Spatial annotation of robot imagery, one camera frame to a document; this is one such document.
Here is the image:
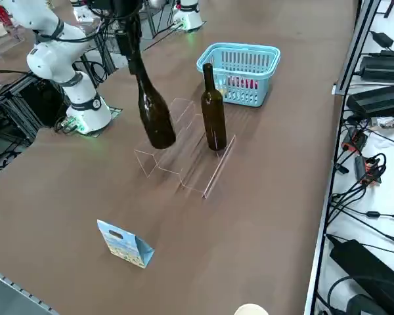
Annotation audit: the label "small black power adapter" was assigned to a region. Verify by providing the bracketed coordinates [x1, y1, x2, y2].
[370, 31, 394, 49]

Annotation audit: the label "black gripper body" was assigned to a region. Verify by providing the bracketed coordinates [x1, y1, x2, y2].
[113, 0, 142, 33]

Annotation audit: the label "aluminium frame profile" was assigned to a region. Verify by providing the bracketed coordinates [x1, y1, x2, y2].
[333, 0, 382, 96]

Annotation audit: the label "aluminium table edge rail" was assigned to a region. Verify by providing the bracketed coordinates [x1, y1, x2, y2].
[303, 93, 349, 315]

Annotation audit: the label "clear acrylic stepped shelf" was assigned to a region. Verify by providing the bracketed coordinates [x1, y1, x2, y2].
[133, 97, 236, 200]

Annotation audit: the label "grey metal rail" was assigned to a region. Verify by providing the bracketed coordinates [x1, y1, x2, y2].
[0, 265, 58, 315]

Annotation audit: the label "light blue plastic basket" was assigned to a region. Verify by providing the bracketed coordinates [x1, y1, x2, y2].
[196, 41, 282, 108]

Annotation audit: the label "dark wine bottle high shoulders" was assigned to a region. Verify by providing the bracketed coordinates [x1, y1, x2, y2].
[200, 62, 227, 152]

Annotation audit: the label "dark wine bottle sloped shoulders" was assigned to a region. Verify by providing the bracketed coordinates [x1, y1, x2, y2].
[128, 54, 177, 150]

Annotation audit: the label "blue printed paper bag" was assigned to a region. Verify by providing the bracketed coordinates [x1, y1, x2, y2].
[97, 219, 155, 270]

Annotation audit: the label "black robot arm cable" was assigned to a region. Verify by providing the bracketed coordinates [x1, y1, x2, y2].
[35, 18, 119, 43]

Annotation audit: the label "large black power adapter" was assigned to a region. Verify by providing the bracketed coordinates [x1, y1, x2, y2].
[329, 238, 394, 315]

